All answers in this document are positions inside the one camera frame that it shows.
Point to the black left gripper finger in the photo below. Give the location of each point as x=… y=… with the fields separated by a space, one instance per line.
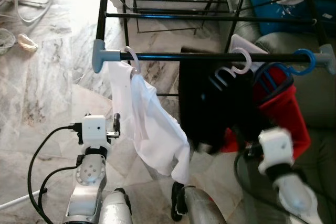
x=117 y=123

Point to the red garment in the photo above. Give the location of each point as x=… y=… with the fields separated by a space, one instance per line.
x=291 y=114

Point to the blue plastic hanger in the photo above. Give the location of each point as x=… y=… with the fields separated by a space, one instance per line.
x=311 y=62

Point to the white shirt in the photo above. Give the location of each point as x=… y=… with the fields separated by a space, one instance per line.
x=152 y=129

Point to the black garment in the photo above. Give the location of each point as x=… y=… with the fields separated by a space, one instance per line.
x=202 y=103

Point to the silver right robot leg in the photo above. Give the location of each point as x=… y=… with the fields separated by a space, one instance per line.
x=202 y=208

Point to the silver robot leg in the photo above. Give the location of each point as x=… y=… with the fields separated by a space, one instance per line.
x=202 y=208
x=113 y=211

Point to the silver left robot leg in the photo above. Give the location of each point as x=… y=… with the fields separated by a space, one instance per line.
x=113 y=211

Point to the grey green leather sofa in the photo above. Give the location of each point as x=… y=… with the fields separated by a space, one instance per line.
x=323 y=103

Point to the black metal drying rack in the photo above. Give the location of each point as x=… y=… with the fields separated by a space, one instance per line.
x=173 y=55

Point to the white flat board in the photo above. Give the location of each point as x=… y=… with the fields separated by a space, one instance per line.
x=242 y=44

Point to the white rod black tip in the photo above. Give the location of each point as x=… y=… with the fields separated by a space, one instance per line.
x=21 y=199

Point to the beige crumpled object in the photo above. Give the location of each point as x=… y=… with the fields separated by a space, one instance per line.
x=27 y=43

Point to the blue bag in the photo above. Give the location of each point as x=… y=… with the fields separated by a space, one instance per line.
x=283 y=19

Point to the clear plastic bag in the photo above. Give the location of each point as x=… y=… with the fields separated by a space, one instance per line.
x=6 y=40

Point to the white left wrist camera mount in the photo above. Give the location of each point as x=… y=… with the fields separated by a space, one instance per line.
x=94 y=128

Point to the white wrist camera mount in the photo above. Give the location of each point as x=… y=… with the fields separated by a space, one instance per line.
x=94 y=128
x=275 y=148

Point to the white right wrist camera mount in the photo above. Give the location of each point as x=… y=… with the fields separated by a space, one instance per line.
x=275 y=148

